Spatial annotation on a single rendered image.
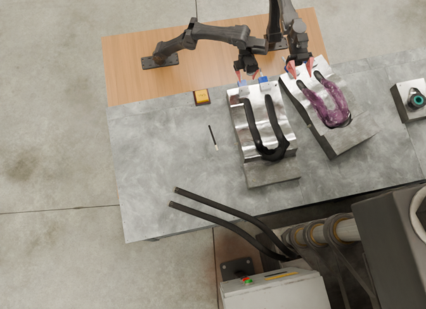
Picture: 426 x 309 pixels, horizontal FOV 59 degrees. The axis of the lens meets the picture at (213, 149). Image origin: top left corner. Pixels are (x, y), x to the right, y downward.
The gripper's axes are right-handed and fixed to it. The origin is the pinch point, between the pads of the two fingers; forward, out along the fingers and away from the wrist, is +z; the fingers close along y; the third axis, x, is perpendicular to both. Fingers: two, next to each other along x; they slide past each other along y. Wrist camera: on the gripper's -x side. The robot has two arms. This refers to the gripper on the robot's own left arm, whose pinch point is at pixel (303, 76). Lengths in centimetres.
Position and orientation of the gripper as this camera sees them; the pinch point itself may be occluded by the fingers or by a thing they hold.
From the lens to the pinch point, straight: 165.8
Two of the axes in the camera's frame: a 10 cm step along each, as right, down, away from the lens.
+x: -0.2, 2.3, 9.7
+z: 1.7, 9.6, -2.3
